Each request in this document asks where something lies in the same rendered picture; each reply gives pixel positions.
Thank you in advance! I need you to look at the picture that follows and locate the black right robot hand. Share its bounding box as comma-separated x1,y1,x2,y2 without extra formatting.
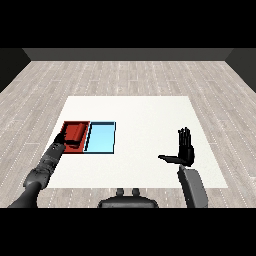
157,126,196,168

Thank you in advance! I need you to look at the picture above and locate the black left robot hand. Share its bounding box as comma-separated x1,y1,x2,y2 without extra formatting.
53,131,82,150

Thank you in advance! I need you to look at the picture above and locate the small red can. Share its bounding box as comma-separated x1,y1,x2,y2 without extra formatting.
65,122,88,144

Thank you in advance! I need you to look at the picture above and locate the shallow red open box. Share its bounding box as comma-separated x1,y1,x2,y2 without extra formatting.
60,120,92,155

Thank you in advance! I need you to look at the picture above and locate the shallow light blue open box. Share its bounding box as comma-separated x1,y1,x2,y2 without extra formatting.
82,120,117,155

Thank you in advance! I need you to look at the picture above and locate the dark grey robot body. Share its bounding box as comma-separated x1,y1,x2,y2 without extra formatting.
97,187,160,209

